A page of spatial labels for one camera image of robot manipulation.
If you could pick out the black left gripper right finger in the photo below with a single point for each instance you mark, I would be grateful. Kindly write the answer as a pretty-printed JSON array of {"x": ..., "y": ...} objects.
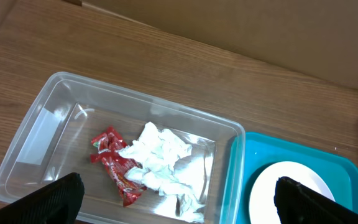
[{"x": 298, "y": 204}]

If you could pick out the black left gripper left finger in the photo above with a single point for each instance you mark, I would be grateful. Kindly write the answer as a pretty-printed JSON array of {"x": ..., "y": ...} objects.
[{"x": 57, "y": 202}]

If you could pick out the large white plate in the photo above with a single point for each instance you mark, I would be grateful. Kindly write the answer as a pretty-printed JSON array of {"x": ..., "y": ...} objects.
[{"x": 261, "y": 204}]

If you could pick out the white tissue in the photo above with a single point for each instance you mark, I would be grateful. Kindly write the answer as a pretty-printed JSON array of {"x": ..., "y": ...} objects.
[{"x": 173, "y": 168}]

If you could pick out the teal plastic tray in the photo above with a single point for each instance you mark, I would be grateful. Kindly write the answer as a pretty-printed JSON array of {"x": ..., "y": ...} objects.
[{"x": 251, "y": 152}]

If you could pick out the red snack wrapper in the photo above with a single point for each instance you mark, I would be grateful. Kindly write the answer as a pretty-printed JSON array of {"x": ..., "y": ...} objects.
[{"x": 108, "y": 144}]

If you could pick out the clear plastic bin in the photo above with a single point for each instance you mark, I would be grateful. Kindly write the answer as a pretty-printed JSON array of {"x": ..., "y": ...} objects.
[{"x": 54, "y": 139}]

